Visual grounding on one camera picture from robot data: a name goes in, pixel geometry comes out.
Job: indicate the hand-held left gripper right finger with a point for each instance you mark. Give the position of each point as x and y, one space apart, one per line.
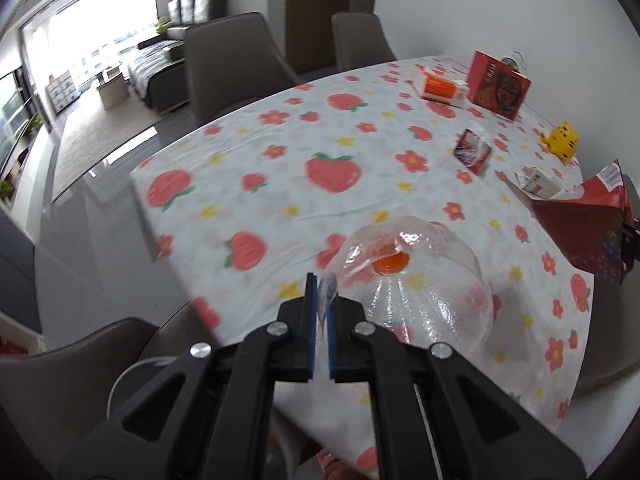
334 360

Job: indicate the small coffee table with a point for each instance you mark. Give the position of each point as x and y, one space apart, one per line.
112 92

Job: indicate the floral strawberry tablecloth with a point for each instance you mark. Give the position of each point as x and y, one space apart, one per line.
300 210

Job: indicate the dark red bag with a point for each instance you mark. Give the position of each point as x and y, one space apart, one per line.
575 225

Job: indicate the grey-brown dining chair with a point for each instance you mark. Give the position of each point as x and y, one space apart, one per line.
360 40
610 340
235 60
60 390

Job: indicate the white storage drawers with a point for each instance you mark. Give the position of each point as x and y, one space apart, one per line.
62 92

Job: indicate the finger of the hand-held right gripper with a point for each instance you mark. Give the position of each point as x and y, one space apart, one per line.
631 247

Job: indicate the beige rug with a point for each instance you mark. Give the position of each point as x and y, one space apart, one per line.
100 135

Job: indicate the small white box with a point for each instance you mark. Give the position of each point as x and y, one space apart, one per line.
540 182

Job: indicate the orange and white box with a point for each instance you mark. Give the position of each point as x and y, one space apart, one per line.
440 87

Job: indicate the dark leather sofa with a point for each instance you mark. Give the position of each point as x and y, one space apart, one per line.
165 75

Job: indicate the snack packet in clear wrapper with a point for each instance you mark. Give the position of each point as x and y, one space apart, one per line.
470 150

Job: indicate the red printed box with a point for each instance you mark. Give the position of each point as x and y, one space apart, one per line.
500 87

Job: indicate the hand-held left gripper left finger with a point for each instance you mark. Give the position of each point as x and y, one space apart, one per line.
311 320

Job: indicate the dark blue cabinet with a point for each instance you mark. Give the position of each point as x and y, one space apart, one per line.
15 280

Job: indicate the brown wooden door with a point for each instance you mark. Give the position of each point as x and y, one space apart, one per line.
320 10

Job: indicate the yellow tiger toy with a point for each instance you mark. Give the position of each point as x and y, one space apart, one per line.
562 137

